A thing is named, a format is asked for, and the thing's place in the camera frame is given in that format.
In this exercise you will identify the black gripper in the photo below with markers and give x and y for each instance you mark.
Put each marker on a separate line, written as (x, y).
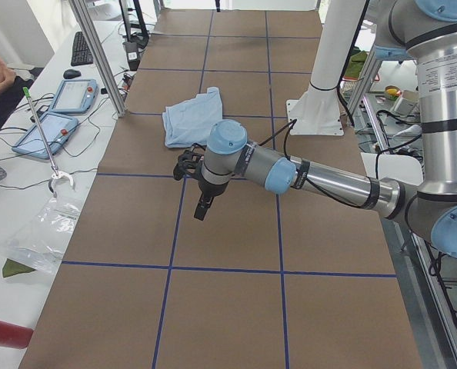
(211, 188)

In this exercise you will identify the light blue striped shirt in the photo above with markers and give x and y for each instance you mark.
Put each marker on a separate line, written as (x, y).
(190, 122)

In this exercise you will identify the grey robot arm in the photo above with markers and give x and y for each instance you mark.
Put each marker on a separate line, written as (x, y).
(427, 30)

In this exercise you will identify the metal reacher grabber stick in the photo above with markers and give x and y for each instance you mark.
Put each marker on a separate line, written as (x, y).
(57, 173)

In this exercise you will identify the blue teach pendant near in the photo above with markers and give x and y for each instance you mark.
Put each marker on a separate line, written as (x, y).
(57, 129)

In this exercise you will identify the blue teach pendant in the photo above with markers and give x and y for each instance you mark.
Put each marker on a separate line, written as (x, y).
(74, 96)
(57, 129)

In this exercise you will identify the blue teach pendant far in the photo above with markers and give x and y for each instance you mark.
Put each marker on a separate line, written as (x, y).
(74, 96)

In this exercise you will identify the clear plastic bag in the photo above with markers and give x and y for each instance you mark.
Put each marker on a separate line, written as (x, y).
(41, 243)

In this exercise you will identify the black computer mouse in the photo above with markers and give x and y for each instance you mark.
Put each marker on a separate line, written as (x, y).
(71, 73)

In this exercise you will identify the black keyboard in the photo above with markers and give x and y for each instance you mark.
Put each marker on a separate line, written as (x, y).
(81, 54)

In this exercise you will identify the white curved chair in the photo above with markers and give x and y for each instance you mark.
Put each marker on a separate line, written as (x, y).
(392, 170)

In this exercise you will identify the green cloth piece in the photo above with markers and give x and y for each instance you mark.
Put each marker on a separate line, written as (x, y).
(12, 268)

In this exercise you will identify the red bottle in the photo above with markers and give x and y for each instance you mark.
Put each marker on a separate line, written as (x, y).
(14, 336)

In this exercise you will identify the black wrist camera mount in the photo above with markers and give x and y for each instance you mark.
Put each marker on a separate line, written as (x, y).
(189, 162)

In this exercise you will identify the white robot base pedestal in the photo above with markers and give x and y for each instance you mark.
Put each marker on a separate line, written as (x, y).
(317, 112)

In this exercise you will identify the aluminium frame post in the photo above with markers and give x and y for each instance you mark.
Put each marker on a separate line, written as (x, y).
(87, 26)

